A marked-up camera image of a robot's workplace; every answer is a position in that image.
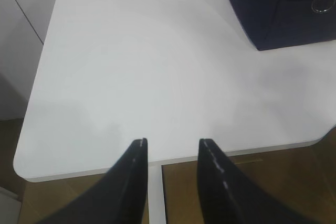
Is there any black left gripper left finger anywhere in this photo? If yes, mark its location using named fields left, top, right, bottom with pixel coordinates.
left=41, top=138, right=148, bottom=223

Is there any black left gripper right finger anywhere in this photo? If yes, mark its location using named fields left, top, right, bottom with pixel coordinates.
left=197, top=138, right=312, bottom=223

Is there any navy blue lunch bag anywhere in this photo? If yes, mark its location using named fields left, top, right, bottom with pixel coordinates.
left=229, top=0, right=335, bottom=51

